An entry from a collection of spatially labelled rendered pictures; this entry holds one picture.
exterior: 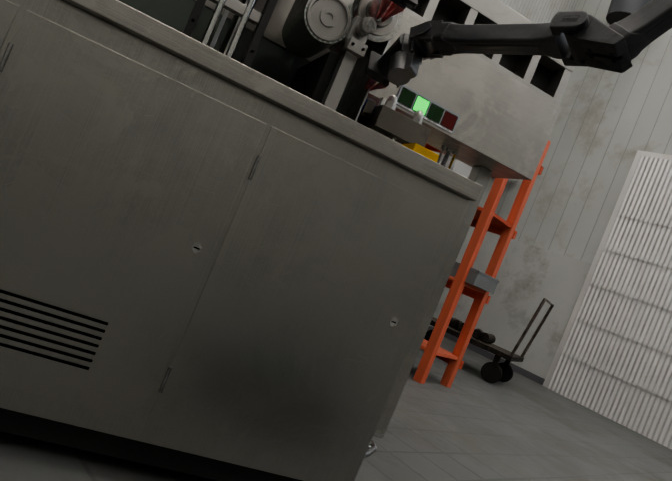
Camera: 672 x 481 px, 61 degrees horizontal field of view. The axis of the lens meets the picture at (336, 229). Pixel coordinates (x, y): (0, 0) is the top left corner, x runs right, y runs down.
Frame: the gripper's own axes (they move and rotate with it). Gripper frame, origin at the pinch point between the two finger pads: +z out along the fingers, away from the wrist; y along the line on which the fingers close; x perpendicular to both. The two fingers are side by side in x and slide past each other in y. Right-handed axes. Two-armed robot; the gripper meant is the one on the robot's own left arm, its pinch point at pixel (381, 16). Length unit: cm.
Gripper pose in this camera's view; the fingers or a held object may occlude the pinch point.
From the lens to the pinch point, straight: 159.4
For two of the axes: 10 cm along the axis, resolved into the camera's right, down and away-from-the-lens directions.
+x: 0.7, -7.7, 6.3
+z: -4.9, 5.3, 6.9
